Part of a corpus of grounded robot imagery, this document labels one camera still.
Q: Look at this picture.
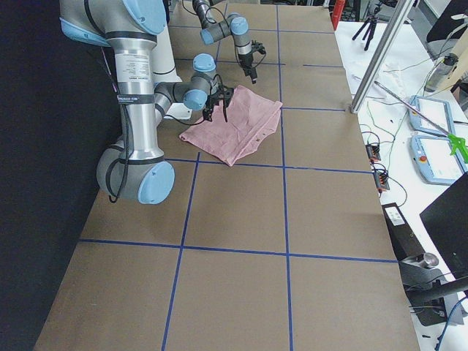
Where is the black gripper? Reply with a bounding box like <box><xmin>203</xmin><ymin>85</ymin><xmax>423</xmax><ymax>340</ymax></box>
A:
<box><xmin>202</xmin><ymin>85</ymin><xmax>234</xmax><ymax>121</ymax></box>
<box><xmin>235</xmin><ymin>40</ymin><xmax>265</xmax><ymax>84</ymax></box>

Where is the pink Snoopy t-shirt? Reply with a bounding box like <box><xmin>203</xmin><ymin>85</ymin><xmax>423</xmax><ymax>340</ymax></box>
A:
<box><xmin>179</xmin><ymin>85</ymin><xmax>282</xmax><ymax>167</ymax></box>

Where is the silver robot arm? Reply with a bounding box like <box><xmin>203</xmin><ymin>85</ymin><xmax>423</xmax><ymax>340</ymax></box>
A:
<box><xmin>60</xmin><ymin>1</ymin><xmax>234</xmax><ymax>205</ymax></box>
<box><xmin>192</xmin><ymin>0</ymin><xmax>266</xmax><ymax>84</ymax></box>

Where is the red cylinder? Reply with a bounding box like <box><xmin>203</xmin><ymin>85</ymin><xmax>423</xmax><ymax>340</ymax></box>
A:
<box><xmin>331</xmin><ymin>0</ymin><xmax>346</xmax><ymax>31</ymax></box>

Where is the black tripod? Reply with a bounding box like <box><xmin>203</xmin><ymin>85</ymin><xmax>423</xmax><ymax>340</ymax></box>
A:
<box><xmin>352</xmin><ymin>5</ymin><xmax>380</xmax><ymax>51</ymax></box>

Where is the orange connector block far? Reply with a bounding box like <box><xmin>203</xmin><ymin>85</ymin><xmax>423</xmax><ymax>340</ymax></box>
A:
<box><xmin>365</xmin><ymin>144</ymin><xmax>381</xmax><ymax>163</ymax></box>

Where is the orange connector block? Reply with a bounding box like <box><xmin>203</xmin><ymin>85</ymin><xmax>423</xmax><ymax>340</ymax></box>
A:
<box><xmin>365</xmin><ymin>144</ymin><xmax>381</xmax><ymax>163</ymax></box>
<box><xmin>371</xmin><ymin>163</ymin><xmax>390</xmax><ymax>194</ymax></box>

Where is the orange connector block near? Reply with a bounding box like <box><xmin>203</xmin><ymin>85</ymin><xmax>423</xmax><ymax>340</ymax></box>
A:
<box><xmin>371</xmin><ymin>163</ymin><xmax>390</xmax><ymax>194</ymax></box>

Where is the far blue teach pendant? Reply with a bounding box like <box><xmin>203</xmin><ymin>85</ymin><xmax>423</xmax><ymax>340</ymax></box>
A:
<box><xmin>409</xmin><ymin>95</ymin><xmax>454</xmax><ymax>136</ymax></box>

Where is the blue teach pendant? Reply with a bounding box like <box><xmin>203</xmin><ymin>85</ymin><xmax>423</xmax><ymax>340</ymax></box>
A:
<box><xmin>410</xmin><ymin>135</ymin><xmax>467</xmax><ymax>186</ymax></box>
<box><xmin>409</xmin><ymin>95</ymin><xmax>454</xmax><ymax>136</ymax></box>

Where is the grey water bottle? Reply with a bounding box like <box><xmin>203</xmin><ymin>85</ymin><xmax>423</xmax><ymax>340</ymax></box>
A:
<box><xmin>424</xmin><ymin>53</ymin><xmax>458</xmax><ymax>92</ymax></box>

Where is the near blue teach pendant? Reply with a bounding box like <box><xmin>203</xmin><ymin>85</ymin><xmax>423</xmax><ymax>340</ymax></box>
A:
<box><xmin>410</xmin><ymin>135</ymin><xmax>467</xmax><ymax>186</ymax></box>

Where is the metal rod green clip stand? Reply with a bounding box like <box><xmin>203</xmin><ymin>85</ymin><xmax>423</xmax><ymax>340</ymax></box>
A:
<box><xmin>374</xmin><ymin>80</ymin><xmax>468</xmax><ymax>164</ymax></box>

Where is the black box with label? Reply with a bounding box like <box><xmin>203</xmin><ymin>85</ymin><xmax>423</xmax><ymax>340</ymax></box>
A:
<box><xmin>382</xmin><ymin>203</ymin><xmax>426</xmax><ymax>269</ymax></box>

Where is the black monitor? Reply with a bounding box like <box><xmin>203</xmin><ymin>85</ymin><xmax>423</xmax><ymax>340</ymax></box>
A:
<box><xmin>420</xmin><ymin>174</ymin><xmax>467</xmax><ymax>275</ymax></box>

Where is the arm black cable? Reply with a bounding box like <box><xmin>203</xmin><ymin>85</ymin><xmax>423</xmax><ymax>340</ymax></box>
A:
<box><xmin>105</xmin><ymin>75</ymin><xmax>227</xmax><ymax>204</ymax></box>

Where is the aluminium frame post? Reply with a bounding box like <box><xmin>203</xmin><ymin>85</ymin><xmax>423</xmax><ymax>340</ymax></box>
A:
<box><xmin>350</xmin><ymin>0</ymin><xmax>414</xmax><ymax>114</ymax></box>

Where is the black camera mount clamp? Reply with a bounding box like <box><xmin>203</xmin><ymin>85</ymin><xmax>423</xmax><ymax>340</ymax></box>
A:
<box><xmin>399</xmin><ymin>252</ymin><xmax>467</xmax><ymax>327</ymax></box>

